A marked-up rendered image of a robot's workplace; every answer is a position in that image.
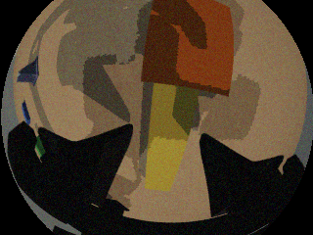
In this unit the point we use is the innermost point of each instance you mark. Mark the green block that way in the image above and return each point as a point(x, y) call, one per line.
point(39, 146)

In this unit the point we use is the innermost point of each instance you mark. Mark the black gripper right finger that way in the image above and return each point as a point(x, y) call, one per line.
point(229, 174)

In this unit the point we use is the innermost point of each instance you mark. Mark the blue rectangular block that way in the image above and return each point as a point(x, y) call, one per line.
point(25, 113)

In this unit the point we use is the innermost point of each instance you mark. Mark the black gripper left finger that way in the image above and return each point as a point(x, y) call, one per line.
point(93, 161)

